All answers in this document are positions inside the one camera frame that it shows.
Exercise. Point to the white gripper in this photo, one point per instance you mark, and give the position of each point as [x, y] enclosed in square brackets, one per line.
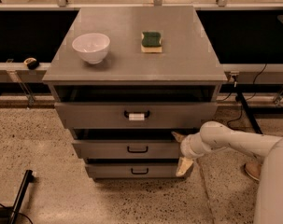
[186, 147]

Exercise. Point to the grey drawer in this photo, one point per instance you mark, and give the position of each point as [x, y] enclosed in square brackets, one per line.
[129, 170]
[86, 149]
[134, 115]

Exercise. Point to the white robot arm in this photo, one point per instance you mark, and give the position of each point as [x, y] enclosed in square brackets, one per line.
[268, 149]

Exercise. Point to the grey bottom drawer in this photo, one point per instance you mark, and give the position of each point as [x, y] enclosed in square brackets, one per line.
[129, 170]

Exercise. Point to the grey drawer cabinet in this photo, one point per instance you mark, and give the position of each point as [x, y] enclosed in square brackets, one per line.
[186, 71]

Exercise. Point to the grey top drawer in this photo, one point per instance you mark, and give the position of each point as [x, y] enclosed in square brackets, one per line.
[134, 115]

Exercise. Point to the tan work boot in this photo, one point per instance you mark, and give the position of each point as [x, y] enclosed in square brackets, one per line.
[253, 170]

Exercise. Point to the black tripod leg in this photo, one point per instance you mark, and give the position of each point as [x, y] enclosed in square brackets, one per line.
[248, 112]

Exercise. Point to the green yellow sponge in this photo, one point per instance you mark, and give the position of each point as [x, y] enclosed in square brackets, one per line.
[151, 42]

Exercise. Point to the white ceramic bowl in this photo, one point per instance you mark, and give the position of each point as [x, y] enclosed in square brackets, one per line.
[91, 48]

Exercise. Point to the black stand leg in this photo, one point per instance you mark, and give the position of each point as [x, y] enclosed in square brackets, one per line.
[9, 214]

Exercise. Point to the black yellow tape measure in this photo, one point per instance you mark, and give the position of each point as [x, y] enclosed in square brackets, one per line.
[31, 63]

